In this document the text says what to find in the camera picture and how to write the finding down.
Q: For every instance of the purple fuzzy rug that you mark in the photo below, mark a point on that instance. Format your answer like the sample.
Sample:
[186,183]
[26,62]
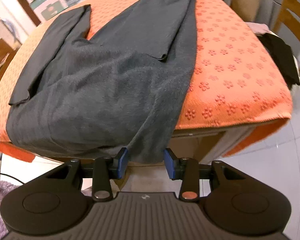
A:
[0,205]

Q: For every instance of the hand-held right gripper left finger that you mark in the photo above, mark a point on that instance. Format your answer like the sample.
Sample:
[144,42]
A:
[121,162]

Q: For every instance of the dark grey sweatshirt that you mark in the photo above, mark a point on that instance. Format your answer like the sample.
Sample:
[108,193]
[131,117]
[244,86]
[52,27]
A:
[102,92]

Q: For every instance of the orange patterned mat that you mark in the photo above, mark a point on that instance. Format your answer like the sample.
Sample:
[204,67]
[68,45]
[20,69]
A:
[227,67]

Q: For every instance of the brown paper bag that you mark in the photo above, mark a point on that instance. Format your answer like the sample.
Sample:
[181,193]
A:
[245,0]

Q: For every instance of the black cloth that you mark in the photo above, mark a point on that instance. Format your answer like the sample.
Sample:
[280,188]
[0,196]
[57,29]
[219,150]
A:
[280,57]

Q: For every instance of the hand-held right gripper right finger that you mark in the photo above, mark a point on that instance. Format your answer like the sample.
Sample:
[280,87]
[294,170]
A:
[171,163]

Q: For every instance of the wooden chair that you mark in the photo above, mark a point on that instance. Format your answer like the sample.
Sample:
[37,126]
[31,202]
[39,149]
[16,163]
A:
[290,12]
[0,55]

